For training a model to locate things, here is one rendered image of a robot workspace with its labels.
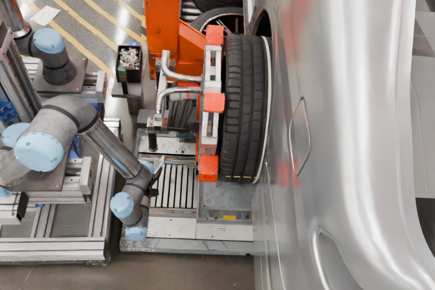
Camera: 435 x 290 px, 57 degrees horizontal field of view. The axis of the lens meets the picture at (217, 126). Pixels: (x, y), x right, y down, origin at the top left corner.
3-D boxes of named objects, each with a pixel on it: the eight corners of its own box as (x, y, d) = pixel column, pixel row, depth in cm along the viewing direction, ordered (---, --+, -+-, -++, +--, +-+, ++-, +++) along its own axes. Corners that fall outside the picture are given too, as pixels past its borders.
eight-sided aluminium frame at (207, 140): (210, 189, 186) (221, 120, 142) (195, 188, 186) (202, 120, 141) (211, 99, 218) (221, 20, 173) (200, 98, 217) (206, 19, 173)
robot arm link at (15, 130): (52, 143, 154) (43, 122, 143) (33, 172, 146) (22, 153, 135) (23, 134, 155) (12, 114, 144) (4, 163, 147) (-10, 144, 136)
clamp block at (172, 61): (175, 74, 183) (175, 65, 178) (155, 72, 182) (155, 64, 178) (176, 65, 186) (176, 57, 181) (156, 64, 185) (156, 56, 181)
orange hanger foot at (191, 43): (265, 88, 233) (278, 44, 205) (177, 82, 230) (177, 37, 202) (264, 67, 243) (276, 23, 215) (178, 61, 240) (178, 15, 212)
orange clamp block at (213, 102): (223, 113, 153) (224, 112, 144) (202, 112, 152) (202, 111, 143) (223, 95, 153) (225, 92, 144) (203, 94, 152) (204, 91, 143)
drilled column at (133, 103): (143, 115, 278) (138, 74, 244) (129, 114, 278) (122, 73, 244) (144, 104, 284) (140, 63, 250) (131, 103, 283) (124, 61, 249)
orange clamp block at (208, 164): (217, 163, 167) (217, 182, 162) (198, 162, 166) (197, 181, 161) (218, 155, 161) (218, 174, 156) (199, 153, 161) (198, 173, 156)
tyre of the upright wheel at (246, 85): (279, 6, 177) (255, 107, 228) (226, 2, 176) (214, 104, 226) (298, 118, 135) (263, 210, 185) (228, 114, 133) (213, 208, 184)
